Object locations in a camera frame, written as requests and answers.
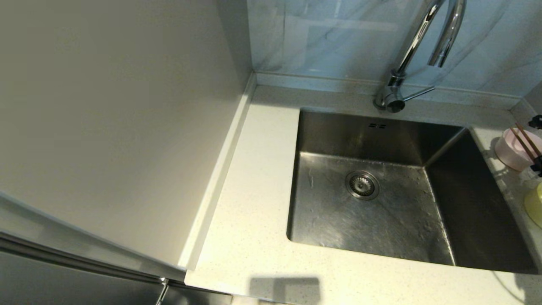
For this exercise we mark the chrome gooseneck kitchen faucet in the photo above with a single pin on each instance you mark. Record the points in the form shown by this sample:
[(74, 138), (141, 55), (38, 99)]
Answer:
[(413, 42)]

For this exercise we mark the white countertop upstand strip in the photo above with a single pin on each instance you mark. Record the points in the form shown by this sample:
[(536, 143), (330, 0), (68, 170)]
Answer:
[(220, 169)]

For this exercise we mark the beige tall cabinet side panel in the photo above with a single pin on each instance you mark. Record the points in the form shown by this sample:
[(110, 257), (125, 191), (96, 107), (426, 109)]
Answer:
[(106, 127)]

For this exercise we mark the pink plastic bowl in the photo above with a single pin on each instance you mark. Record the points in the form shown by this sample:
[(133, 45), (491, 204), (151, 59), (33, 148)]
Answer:
[(510, 154)]

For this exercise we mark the glossy grey lower cabinet door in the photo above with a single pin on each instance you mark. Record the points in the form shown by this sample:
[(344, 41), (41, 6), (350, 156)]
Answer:
[(63, 284)]

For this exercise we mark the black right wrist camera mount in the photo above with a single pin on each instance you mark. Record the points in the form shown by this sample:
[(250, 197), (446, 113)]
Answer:
[(537, 121)]

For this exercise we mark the silver cabinet trim strip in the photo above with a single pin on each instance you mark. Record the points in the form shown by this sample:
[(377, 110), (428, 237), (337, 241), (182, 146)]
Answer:
[(84, 258)]

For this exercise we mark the grey tall cabinet door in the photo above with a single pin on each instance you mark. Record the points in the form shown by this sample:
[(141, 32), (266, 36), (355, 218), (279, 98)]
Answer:
[(42, 224)]

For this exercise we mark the yellow-green plastic bowl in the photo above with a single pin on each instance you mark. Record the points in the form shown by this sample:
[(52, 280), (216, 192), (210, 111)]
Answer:
[(535, 205)]

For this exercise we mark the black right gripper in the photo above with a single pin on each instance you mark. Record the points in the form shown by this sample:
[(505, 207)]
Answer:
[(538, 166)]

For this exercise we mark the stainless steel sink basin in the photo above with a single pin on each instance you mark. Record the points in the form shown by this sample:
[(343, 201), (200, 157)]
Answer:
[(330, 220)]

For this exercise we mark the brown wooden chopstick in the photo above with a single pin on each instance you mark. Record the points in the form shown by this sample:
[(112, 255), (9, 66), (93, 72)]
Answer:
[(528, 139), (523, 145)]

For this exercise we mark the round metal drain strainer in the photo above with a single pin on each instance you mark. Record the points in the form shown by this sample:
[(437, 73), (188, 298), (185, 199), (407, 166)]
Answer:
[(362, 185)]

